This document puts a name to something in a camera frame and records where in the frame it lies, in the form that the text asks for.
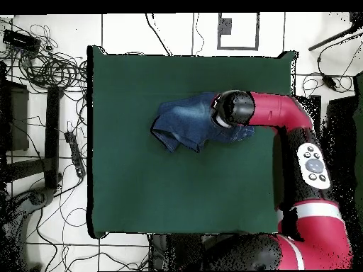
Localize black wheeled stand base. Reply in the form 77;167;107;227
0;186;56;271

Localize green cloth sheet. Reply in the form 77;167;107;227
351;72;363;227

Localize black rod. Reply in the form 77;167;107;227
308;23;363;52

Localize black electronics box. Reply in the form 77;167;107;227
2;28;43;53

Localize small grey square patch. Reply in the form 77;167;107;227
220;18;233;35

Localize blue denim jeans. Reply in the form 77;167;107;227
150;91;255;154

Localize dark green table cloth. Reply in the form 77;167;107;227
86;45;298;239

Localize black power strip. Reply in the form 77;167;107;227
64;130;86;179

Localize black power adapter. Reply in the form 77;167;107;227
320;74;338;91

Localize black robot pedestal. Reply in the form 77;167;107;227
148;233;205;271

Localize tangled black cables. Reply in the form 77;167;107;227
16;23;88;91

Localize black upright bar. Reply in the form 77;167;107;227
44;85;64;190
307;94;323;134

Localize black flat panel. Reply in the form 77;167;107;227
0;79;30;152
323;95;359;172

